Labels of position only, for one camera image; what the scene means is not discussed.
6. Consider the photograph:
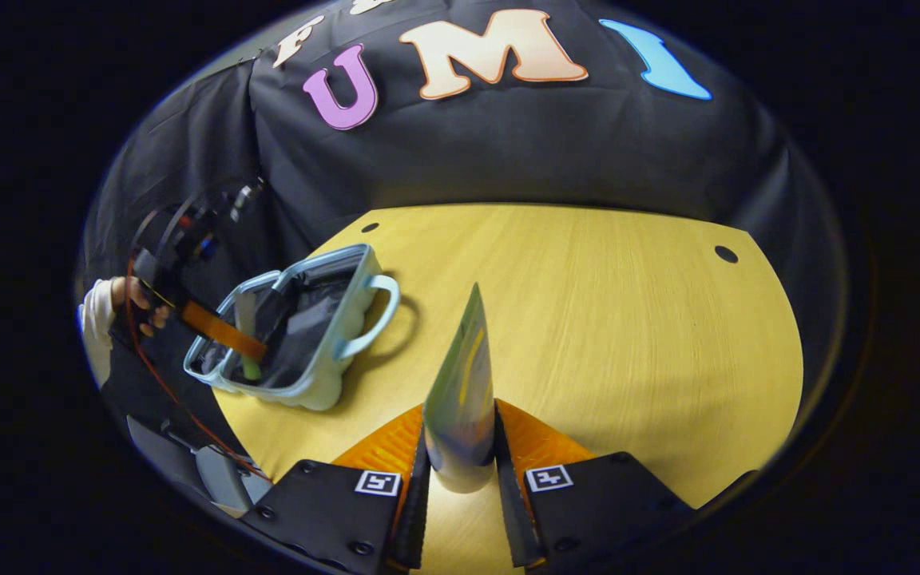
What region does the red cable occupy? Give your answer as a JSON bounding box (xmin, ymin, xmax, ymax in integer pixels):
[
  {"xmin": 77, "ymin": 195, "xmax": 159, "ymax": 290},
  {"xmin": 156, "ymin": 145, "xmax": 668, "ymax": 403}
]
[{"xmin": 125, "ymin": 260, "xmax": 273, "ymax": 485}]

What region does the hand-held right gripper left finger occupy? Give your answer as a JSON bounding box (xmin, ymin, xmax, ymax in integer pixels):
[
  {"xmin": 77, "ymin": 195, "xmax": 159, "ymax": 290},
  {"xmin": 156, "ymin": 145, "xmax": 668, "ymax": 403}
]
[{"xmin": 240, "ymin": 403, "xmax": 434, "ymax": 575}]

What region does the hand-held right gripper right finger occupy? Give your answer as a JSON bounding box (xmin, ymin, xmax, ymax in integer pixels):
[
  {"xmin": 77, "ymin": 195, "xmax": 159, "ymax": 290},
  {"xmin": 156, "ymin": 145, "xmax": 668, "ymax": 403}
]
[{"xmin": 494, "ymin": 399, "xmax": 696, "ymax": 569}]

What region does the white bumpy suitcase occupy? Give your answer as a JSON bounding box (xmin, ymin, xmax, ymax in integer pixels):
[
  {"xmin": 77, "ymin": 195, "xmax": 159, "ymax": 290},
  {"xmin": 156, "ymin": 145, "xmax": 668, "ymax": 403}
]
[{"xmin": 183, "ymin": 244, "xmax": 402, "ymax": 412}]

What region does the grey chair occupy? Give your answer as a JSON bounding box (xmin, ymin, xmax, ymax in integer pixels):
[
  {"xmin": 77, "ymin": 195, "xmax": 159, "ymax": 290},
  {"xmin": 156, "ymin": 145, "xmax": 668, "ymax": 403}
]
[{"xmin": 126, "ymin": 414, "xmax": 271, "ymax": 514}]

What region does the white tube with green end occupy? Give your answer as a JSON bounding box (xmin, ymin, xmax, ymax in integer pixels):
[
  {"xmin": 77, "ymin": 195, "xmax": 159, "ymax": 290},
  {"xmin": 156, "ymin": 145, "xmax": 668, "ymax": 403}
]
[{"xmin": 235, "ymin": 291, "xmax": 264, "ymax": 383}]

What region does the black backdrop cloth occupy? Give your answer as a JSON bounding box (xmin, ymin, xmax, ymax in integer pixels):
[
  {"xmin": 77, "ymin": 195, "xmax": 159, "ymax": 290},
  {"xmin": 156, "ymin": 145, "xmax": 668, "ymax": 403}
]
[{"xmin": 77, "ymin": 0, "xmax": 848, "ymax": 400}]

